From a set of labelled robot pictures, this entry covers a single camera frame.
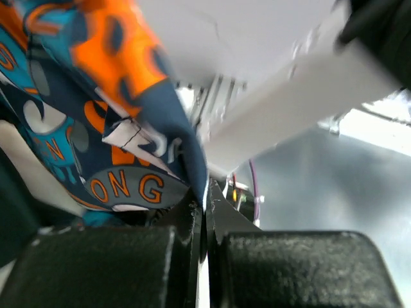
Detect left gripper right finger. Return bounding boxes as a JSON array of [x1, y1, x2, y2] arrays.
[[205, 180, 402, 307]]

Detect blue orange patterned shorts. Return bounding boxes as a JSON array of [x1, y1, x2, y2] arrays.
[[1, 1, 208, 226]]

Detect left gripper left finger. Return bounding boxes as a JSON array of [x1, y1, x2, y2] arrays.
[[1, 192, 202, 307]]

